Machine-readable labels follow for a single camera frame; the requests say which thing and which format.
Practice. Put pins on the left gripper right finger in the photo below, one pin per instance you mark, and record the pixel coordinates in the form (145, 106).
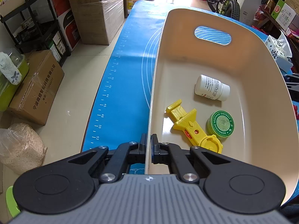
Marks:
(175, 158)

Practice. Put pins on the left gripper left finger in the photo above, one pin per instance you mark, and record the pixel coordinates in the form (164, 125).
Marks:
(120, 160)

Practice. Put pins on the yellow plastic toy tool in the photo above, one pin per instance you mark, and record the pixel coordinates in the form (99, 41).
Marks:
(186, 122)

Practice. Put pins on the green ointment tin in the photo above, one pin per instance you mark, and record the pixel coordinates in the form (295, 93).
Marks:
(221, 124)

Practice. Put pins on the white pill bottle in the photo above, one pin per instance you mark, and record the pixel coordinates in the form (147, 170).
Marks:
(211, 88)

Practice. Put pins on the beige plastic storage bin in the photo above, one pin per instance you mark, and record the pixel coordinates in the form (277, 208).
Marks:
(217, 77)

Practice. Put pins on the blue silicone baking mat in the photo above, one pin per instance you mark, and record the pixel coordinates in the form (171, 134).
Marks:
(121, 110)

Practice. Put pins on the bag of grain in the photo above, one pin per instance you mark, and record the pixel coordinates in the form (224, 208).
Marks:
(21, 148)

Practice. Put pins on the floor cardboard box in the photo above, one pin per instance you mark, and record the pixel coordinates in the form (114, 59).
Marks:
(35, 95)

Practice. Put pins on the green lidded container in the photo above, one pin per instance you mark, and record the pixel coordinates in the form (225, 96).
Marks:
(14, 68)

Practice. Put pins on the stacked cardboard box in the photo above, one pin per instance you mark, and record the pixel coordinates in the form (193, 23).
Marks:
(98, 21)

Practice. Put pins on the white tissue box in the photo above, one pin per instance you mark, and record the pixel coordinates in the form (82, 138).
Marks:
(280, 51)

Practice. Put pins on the black metal rack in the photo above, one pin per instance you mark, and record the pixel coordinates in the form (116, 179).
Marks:
(33, 26)

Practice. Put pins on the dark wooden side shelf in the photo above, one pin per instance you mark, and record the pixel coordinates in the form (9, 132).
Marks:
(265, 23)

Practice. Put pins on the green white product box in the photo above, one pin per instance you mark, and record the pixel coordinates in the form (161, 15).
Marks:
(283, 14)

